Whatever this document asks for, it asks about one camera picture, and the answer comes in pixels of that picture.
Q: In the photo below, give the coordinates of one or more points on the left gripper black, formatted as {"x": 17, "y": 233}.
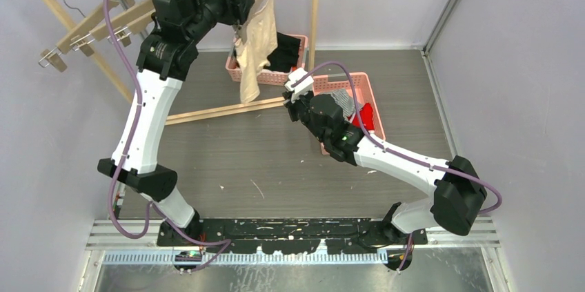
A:
{"x": 236, "y": 4}

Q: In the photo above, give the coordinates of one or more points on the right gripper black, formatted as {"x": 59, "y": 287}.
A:
{"x": 291, "y": 106}

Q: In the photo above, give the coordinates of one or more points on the grey striped underwear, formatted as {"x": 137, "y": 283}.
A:
{"x": 344, "y": 100}

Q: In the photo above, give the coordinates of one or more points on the red underwear white trim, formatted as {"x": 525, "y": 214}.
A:
{"x": 366, "y": 116}

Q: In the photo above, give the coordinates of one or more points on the wooden hanger of striped underwear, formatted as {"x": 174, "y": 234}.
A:
{"x": 133, "y": 21}

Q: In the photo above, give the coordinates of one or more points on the wooden hanger of red underwear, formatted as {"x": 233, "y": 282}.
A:
{"x": 100, "y": 32}

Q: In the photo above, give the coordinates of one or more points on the beige underwear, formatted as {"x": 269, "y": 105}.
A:
{"x": 252, "y": 58}

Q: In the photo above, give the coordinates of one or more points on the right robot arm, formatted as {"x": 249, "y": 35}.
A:
{"x": 453, "y": 197}

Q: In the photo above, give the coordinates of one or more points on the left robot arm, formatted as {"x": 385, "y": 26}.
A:
{"x": 163, "y": 63}

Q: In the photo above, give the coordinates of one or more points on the empty wooden clip hanger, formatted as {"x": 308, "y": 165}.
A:
{"x": 74, "y": 39}

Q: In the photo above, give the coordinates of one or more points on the empty pink basket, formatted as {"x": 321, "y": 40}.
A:
{"x": 359, "y": 88}

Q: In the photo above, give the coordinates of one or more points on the black clothes in basket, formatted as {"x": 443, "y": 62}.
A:
{"x": 286, "y": 55}

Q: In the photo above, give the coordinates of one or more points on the pink basket with black clothes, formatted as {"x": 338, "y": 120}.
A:
{"x": 268, "y": 77}

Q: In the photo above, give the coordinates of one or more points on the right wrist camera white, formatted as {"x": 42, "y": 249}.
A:
{"x": 299, "y": 82}

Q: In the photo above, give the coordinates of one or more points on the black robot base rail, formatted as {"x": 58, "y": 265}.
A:
{"x": 296, "y": 236}

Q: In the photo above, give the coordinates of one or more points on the wooden clothes rack frame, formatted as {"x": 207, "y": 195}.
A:
{"x": 68, "y": 23}

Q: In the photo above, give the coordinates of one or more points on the white slotted cable duct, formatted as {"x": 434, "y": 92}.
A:
{"x": 176, "y": 257}

